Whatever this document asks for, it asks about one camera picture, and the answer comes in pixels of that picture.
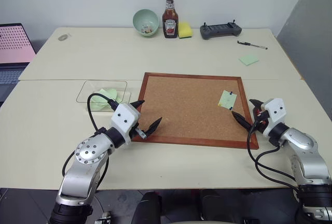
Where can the green sticky note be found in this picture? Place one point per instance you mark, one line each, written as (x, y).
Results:
(227, 100)

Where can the dark rounded shape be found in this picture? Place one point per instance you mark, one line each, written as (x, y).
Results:
(146, 208)
(216, 206)

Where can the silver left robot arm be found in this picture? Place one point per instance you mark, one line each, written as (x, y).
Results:
(83, 167)

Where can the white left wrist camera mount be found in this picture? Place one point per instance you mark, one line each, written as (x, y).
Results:
(124, 119)

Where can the laptop with pink screen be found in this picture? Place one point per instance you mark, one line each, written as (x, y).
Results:
(13, 50)

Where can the cork board with wooden frame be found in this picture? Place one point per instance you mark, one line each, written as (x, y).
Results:
(186, 104)

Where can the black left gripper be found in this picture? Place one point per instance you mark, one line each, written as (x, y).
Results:
(138, 132)

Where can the green sticky note pad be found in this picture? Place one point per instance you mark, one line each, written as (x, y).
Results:
(249, 60)

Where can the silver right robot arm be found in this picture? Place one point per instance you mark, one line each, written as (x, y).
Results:
(306, 156)

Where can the yellow sponge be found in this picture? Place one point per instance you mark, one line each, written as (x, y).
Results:
(185, 30)

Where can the black pen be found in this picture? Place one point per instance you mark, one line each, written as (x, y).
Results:
(251, 44)

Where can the grey remote controller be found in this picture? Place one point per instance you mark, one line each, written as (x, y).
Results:
(220, 30)

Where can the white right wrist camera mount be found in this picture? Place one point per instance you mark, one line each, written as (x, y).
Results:
(275, 112)

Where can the colourful scraps in bowl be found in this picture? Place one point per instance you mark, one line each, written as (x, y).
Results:
(147, 28)

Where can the clear plastic tray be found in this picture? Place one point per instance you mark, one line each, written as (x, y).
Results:
(85, 91)

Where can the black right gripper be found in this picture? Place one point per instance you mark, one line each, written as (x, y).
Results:
(260, 117)

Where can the ketchup bottle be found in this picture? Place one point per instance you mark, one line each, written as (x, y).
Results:
(170, 23)

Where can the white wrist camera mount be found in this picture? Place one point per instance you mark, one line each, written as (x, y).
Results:
(124, 119)
(275, 112)

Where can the mint green bowl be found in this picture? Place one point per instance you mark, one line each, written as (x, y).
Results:
(145, 20)

